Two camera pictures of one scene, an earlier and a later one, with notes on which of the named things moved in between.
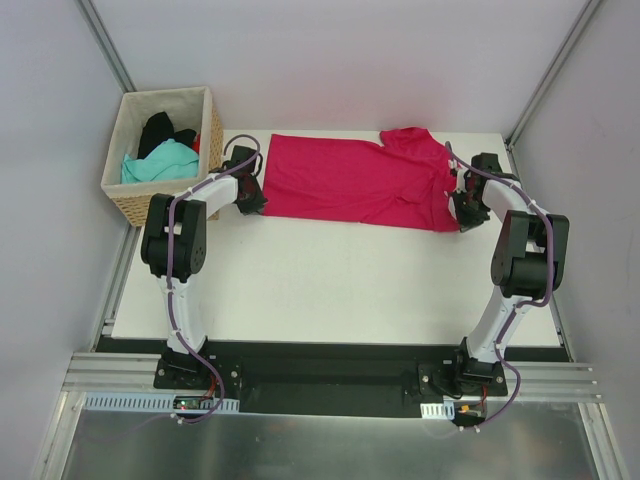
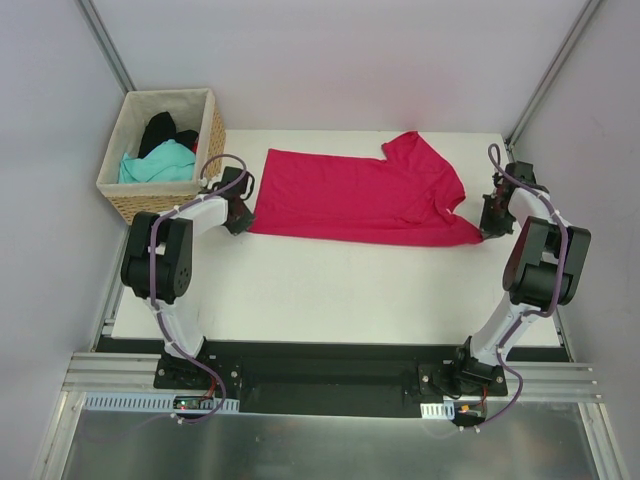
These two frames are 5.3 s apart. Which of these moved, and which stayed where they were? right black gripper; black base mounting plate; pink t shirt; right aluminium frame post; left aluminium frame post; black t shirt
Moved: pink t shirt; right black gripper
Stayed: left aluminium frame post; black t shirt; right aluminium frame post; black base mounting plate
